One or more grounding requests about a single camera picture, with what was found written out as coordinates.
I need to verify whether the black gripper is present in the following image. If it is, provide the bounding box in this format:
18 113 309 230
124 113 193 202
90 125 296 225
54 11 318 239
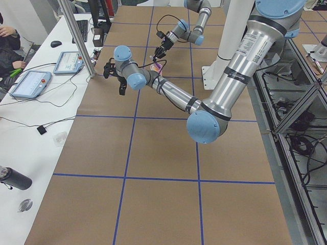
152 36 174 61
114 69 127 95

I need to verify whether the purple highlighter pen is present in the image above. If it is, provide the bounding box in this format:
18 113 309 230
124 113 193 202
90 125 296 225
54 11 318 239
154 62 162 70

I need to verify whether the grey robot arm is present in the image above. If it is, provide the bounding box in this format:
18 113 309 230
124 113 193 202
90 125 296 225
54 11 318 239
152 0 212 62
113 1 305 144

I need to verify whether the pink mesh pen holder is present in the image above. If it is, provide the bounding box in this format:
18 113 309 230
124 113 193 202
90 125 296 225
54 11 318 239
150 63 163 76

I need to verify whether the black cardboard box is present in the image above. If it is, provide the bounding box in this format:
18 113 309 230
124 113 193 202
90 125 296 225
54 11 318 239
92 28 104 47

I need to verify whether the far teach pendant tablet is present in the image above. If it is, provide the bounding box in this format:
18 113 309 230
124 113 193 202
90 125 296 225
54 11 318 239
53 51 84 75

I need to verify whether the teach pendant tablet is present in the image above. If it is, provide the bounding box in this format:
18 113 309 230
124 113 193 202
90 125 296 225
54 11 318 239
9 70 52 99
53 51 84 75

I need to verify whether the black keyboard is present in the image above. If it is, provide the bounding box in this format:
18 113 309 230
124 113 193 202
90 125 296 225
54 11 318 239
76 20 89 42

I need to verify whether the black computer mouse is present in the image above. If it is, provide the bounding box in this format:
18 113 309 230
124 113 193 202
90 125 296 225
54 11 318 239
50 40 62 48

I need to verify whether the small black puck device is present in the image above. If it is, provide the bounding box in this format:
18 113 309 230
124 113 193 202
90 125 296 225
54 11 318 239
37 125 47 135

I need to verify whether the near teach pendant tablet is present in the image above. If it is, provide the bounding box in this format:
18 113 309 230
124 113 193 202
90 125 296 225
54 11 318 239
9 70 52 99

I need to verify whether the seated person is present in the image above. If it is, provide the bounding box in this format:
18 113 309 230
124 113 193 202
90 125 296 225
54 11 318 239
1 15 27 89

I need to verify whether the black water bottle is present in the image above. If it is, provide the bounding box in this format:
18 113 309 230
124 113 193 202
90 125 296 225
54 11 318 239
1 166 32 190

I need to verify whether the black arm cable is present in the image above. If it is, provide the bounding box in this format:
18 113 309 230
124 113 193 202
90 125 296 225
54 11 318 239
156 14 182 34
139 60 169 103

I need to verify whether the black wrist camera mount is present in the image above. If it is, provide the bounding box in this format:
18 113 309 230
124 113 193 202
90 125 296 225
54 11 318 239
103 58 115 79

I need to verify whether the aluminium frame post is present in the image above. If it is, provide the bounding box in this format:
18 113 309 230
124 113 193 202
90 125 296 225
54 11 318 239
58 0 96 78

